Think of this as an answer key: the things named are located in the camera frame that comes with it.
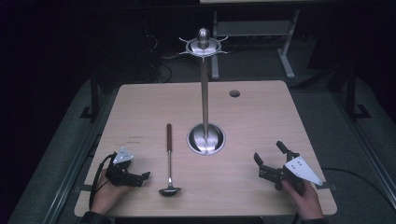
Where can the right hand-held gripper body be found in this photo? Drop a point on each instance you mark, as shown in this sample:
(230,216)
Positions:
(288,172)

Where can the person's right hand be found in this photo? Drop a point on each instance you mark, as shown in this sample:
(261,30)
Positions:
(303,199)

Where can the black metal stand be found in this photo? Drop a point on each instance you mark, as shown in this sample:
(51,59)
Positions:
(91,99)
(351,96)

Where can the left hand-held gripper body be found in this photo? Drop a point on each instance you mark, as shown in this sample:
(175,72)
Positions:
(120,173)

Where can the steel utensil stand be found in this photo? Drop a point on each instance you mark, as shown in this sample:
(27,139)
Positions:
(204,102)

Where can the grey metal table frame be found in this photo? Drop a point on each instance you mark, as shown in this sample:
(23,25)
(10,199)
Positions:
(255,43)

